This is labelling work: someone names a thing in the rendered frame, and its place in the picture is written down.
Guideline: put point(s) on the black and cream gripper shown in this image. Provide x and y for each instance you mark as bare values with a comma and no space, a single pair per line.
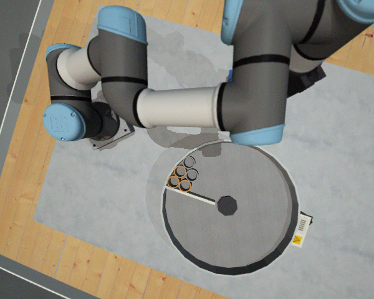
298,81

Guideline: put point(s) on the bronze bushing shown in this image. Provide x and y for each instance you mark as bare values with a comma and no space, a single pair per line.
183,189
176,174
172,185

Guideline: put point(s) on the grey round turntable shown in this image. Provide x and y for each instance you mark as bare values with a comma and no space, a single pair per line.
240,215

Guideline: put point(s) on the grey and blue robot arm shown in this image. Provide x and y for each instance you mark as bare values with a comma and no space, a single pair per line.
251,107

